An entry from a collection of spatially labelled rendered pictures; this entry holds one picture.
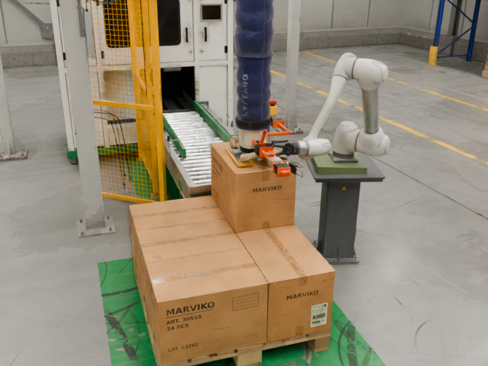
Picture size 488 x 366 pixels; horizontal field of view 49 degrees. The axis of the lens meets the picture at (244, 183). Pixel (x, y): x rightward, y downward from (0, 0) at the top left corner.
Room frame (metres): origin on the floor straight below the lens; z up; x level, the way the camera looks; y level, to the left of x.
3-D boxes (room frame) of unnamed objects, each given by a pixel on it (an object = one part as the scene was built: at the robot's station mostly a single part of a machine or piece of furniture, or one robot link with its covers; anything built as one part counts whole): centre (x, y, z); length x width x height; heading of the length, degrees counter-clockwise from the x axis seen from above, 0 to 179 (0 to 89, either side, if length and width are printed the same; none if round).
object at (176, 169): (4.69, 0.74, 0.50); 2.31 x 0.05 x 0.19; 18
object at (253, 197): (3.33, -0.05, 0.74); 0.60 x 0.40 x 0.40; 18
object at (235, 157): (3.26, 0.04, 0.97); 0.34 x 0.10 x 0.05; 15
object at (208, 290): (2.96, 0.14, 0.34); 1.20 x 1.00 x 0.40; 18
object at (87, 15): (4.10, 1.16, 1.62); 0.20 x 0.05 x 0.30; 18
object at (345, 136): (3.66, -0.73, 0.97); 0.18 x 0.16 x 0.22; 59
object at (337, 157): (3.68, -0.72, 0.83); 0.22 x 0.18 x 0.06; 6
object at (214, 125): (5.21, 0.28, 0.60); 1.60 x 0.10 x 0.09; 18
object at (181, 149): (5.04, 0.79, 0.60); 1.60 x 0.10 x 0.09; 18
